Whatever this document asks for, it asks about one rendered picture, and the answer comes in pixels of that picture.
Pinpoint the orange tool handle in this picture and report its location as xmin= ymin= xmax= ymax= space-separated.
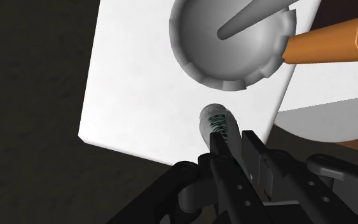
xmin=282 ymin=13 xmax=358 ymax=66

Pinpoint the grey tapered stick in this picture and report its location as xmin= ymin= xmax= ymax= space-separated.
xmin=217 ymin=0 xmax=301 ymax=41

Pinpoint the grey scalloped bowl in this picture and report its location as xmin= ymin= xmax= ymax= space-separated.
xmin=169 ymin=0 xmax=298 ymax=92

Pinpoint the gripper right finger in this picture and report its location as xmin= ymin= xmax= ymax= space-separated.
xmin=241 ymin=130 xmax=358 ymax=224

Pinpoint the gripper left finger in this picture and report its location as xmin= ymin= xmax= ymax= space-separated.
xmin=106 ymin=132 xmax=274 ymax=224

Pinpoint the grey marker pen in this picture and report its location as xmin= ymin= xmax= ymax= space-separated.
xmin=198 ymin=103 xmax=251 ymax=179

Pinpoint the white toilet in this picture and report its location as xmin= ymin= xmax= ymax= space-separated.
xmin=78 ymin=0 xmax=358 ymax=166

